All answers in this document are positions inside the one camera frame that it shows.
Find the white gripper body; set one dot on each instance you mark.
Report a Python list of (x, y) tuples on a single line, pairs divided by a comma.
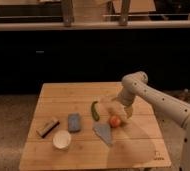
[(125, 97)]

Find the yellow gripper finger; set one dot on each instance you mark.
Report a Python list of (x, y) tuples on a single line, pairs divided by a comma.
[(129, 111)]

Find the red apple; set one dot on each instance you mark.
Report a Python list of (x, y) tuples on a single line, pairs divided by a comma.
[(114, 121)]

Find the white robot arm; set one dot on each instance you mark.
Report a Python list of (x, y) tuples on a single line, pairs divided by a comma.
[(135, 84)]

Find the white paper cup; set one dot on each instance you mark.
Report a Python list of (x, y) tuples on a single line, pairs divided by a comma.
[(62, 139)]

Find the grey blue cloth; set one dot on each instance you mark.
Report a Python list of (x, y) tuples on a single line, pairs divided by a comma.
[(103, 130)]

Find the green chili pepper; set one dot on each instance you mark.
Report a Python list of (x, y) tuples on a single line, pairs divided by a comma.
[(94, 113)]

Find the blue sponge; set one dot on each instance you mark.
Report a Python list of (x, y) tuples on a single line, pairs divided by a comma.
[(74, 122)]

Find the wooden table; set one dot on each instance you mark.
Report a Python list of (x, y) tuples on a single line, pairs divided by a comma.
[(138, 144)]

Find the wooden black eraser block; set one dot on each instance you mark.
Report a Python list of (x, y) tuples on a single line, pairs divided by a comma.
[(47, 127)]

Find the wooden shelf rail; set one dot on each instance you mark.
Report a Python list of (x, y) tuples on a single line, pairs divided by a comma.
[(93, 14)]

